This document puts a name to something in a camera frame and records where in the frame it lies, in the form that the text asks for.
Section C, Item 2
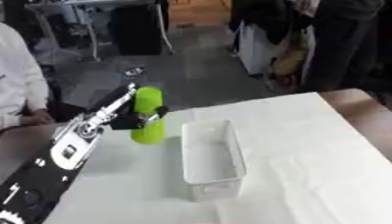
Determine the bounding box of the green cylindrical bottle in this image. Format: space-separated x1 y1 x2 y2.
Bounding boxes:
129 85 167 145

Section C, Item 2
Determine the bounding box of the white table leg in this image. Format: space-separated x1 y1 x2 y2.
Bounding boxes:
154 0 177 55

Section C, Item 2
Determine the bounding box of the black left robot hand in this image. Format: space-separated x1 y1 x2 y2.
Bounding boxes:
108 85 171 131

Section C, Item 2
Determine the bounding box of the person's hand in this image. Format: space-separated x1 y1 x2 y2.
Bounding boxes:
19 108 55 127

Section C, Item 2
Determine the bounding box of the black cabinet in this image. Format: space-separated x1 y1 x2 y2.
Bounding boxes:
111 3 165 56

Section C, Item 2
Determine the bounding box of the person in dark clothing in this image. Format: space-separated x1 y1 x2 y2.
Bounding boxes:
227 0 392 94

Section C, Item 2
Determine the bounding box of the person in white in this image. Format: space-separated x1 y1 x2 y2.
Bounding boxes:
0 22 57 130

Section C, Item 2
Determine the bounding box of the white rectangular basket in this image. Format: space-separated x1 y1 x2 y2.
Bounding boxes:
180 119 249 203

